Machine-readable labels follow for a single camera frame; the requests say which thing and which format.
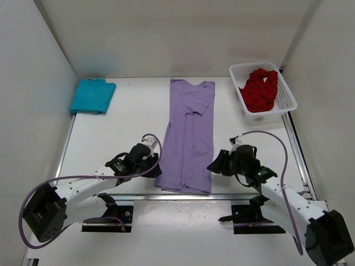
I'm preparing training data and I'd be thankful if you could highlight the teal t shirt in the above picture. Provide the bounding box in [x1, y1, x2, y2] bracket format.
[69, 79, 116, 115]

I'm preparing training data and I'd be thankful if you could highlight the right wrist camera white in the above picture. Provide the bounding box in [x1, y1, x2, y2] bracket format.
[229, 136, 243, 153]

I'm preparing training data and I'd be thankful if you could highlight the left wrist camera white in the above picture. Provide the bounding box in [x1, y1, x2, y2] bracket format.
[142, 136, 158, 156]

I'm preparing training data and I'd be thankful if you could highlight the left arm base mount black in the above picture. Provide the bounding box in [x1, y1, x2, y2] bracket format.
[82, 193, 134, 233]

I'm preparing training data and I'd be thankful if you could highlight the red t shirt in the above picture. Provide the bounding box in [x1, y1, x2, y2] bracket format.
[239, 68, 278, 113]

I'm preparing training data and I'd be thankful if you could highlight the white plastic basket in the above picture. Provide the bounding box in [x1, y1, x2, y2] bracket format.
[229, 59, 298, 117]

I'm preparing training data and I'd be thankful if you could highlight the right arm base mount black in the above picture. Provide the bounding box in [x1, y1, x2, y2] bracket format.
[218, 195, 286, 234]

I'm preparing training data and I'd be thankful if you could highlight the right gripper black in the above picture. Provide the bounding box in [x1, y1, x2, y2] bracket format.
[208, 150, 248, 177]

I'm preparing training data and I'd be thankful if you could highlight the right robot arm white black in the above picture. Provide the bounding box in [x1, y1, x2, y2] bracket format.
[207, 145, 354, 265]

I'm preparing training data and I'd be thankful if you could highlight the lavender t shirt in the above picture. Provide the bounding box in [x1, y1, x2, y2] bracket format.
[154, 79, 215, 194]

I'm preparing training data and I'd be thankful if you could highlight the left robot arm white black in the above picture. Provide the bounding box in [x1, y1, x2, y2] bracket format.
[19, 135, 161, 246]

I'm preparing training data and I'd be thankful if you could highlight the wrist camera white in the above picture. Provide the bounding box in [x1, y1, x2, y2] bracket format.
[229, 136, 243, 153]
[142, 136, 158, 156]

